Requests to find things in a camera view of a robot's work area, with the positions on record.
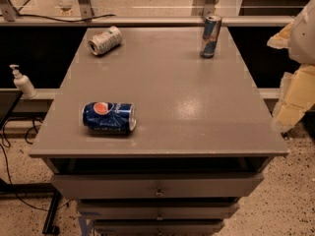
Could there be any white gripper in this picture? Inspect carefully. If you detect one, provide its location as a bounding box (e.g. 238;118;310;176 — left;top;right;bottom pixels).
267;0;315;133

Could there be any blue pepsi can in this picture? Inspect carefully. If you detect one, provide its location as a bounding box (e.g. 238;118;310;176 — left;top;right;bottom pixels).
82;101;136;133

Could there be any tall red bull can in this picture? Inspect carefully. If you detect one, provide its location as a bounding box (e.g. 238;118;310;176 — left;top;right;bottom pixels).
200;15;221;58

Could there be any white green soda can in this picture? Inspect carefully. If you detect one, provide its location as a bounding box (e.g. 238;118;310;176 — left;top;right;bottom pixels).
88;26;123;56

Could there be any grey drawer cabinet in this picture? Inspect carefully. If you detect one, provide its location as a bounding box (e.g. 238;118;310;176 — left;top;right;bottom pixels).
29;26;289;236

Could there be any top grey drawer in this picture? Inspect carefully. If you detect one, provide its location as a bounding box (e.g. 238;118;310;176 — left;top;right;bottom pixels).
51;172;263;200

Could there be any grey drawer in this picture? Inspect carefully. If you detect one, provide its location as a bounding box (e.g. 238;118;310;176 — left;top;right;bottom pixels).
78;202;239;220
51;172;263;200
94;220;224;236

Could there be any middle grey drawer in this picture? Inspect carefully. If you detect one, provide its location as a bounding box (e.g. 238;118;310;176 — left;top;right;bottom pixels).
78;202;239;220

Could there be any bottom grey drawer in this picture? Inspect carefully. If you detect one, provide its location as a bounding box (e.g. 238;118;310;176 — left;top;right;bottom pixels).
94;220;224;236

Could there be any white pump dispenser bottle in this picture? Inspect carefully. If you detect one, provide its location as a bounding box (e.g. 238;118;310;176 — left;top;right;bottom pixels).
10;64;36;98

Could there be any black stand leg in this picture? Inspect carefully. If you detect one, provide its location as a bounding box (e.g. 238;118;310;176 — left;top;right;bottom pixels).
0;179;61;236

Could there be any black cable on ledge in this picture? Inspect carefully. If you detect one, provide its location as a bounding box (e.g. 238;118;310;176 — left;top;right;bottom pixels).
13;12;117;24

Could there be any black floor cable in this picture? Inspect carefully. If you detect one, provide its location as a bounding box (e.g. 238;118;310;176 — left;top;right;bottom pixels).
0;116;73;212

